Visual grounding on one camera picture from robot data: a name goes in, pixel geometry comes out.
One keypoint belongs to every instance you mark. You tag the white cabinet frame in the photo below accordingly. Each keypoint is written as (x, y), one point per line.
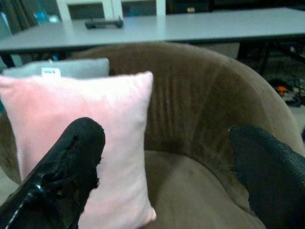
(64, 10)

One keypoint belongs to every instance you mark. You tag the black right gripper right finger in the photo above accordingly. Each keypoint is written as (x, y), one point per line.
(269, 179)

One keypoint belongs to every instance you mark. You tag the teal plastic item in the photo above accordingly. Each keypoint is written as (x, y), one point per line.
(45, 14)

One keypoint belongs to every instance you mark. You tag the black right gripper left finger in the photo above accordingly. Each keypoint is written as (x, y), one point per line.
(71, 155)

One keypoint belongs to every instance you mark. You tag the grey pillow with white label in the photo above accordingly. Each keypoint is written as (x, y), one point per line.
(78, 68)

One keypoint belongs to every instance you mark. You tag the flat black device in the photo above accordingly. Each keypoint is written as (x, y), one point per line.
(102, 24)

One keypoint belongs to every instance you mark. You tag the orange black device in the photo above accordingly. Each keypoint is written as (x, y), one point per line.
(280, 88)

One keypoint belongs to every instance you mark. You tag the brown velvet sofa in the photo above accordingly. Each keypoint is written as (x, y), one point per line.
(190, 95)

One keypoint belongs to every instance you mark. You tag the pink pillow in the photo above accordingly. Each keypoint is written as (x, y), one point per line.
(83, 102)

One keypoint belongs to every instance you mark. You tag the grey table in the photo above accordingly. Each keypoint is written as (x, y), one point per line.
(190, 26)

